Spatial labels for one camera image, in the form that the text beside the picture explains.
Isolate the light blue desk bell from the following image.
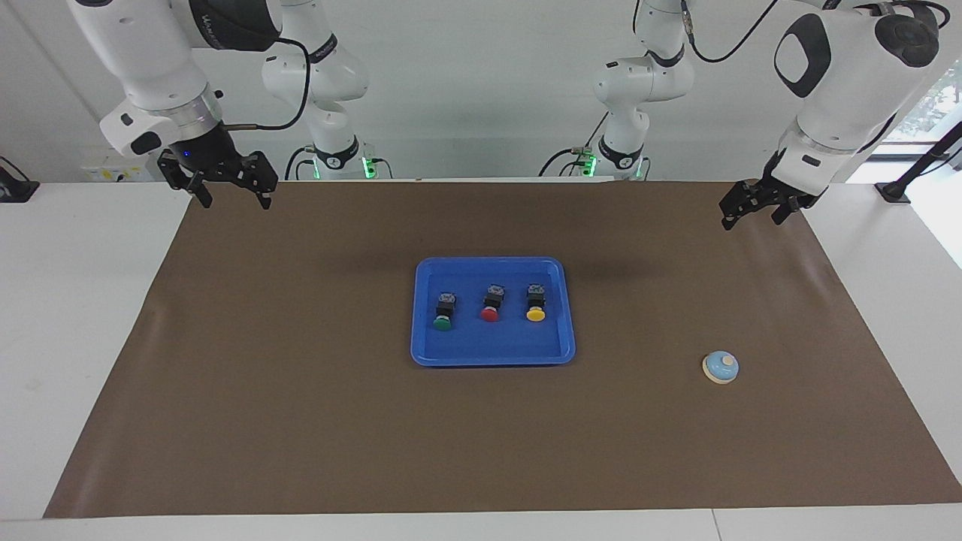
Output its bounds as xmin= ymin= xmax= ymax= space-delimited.
xmin=701 ymin=350 xmax=740 ymax=385

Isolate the blue plastic tray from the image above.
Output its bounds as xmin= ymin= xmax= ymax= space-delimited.
xmin=410 ymin=256 xmax=577 ymax=368

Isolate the black clamp stand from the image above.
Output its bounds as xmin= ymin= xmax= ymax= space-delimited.
xmin=874 ymin=120 xmax=962 ymax=204

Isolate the window with green foliage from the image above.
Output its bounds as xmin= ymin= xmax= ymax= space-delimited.
xmin=881 ymin=60 xmax=962 ymax=147

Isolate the brown table mat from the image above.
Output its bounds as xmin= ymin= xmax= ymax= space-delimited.
xmin=43 ymin=179 xmax=962 ymax=519

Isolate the black right base cable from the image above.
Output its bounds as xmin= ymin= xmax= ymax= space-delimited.
xmin=283 ymin=145 xmax=316 ymax=182

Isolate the black base cable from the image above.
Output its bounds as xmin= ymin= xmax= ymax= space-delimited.
xmin=538 ymin=113 xmax=608 ymax=178
xmin=283 ymin=145 xmax=316 ymax=182

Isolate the white wall socket box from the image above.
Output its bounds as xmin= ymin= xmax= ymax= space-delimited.
xmin=81 ymin=154 xmax=162 ymax=183

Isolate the black left base cable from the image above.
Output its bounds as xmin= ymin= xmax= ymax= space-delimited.
xmin=538 ymin=113 xmax=608 ymax=178

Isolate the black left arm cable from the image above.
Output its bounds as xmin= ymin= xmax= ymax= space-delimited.
xmin=679 ymin=0 xmax=776 ymax=63

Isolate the black desk mount base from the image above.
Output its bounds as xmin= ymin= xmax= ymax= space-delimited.
xmin=0 ymin=156 xmax=40 ymax=204

